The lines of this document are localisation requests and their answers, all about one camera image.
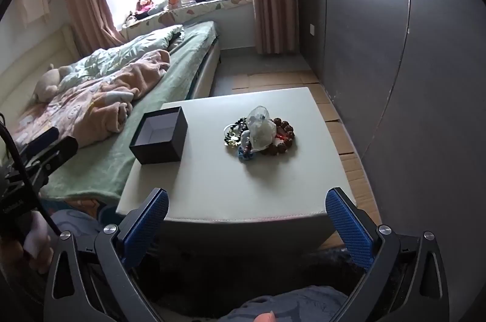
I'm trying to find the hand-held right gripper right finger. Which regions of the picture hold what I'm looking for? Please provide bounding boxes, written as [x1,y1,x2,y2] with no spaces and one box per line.
[325,187,451,322]

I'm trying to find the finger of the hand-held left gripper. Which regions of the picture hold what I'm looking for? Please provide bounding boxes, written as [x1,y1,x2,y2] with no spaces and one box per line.
[23,135,79,180]
[17,126,60,160]

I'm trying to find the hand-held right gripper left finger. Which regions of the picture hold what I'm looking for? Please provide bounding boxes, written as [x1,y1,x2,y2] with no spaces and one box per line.
[43,187,169,322]

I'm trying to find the black jewelry box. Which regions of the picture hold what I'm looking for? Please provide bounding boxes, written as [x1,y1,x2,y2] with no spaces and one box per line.
[129,106,190,165]

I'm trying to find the brown wooden bead bracelet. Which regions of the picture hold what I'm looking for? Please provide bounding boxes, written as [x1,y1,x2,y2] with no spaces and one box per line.
[260,117,296,155]

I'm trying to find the dark green bead bracelet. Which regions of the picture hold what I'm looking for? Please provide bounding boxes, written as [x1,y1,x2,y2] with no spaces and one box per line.
[223,118,249,148]

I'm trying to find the blue bead bracelet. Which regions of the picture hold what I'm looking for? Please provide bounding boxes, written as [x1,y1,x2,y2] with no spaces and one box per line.
[237,143,254,162]

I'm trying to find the clear plastic bag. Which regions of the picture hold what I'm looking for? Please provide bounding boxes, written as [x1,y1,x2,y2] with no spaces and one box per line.
[243,105,276,151]

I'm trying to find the person's left hand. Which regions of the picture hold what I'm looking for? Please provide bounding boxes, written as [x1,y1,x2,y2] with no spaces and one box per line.
[21,210,56,274]

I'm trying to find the beige plush toy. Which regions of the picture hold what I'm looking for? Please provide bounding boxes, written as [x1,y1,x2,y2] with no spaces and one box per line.
[32,64,74,103]

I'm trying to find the pink fleece blanket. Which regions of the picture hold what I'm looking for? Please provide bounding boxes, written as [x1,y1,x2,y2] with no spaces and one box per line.
[11,49,171,152]

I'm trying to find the cream padded headboard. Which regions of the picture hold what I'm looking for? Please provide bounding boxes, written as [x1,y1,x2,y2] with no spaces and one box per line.
[0,23,82,106]

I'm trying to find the grey blue pants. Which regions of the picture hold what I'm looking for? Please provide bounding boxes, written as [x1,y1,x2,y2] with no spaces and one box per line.
[49,208,351,322]

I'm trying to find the white leather low table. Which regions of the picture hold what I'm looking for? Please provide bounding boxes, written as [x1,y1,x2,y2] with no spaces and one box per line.
[116,86,358,259]

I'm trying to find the light green quilt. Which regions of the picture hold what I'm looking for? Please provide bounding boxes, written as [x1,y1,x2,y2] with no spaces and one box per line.
[57,24,185,87]

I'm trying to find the green bedsheet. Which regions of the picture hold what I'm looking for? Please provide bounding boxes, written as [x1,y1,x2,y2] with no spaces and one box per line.
[41,20,221,202]

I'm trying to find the white bed base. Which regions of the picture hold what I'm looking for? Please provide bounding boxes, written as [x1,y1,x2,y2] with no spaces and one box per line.
[191,40,223,99]

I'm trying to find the grey wardrobe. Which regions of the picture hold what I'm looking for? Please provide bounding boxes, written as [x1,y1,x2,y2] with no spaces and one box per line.
[294,0,486,271]

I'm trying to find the printed window seat cushion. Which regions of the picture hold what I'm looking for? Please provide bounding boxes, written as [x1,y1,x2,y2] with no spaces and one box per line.
[121,0,254,38]

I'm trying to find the black cable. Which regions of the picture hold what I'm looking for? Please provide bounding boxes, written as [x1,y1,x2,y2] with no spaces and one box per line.
[0,112,63,237]

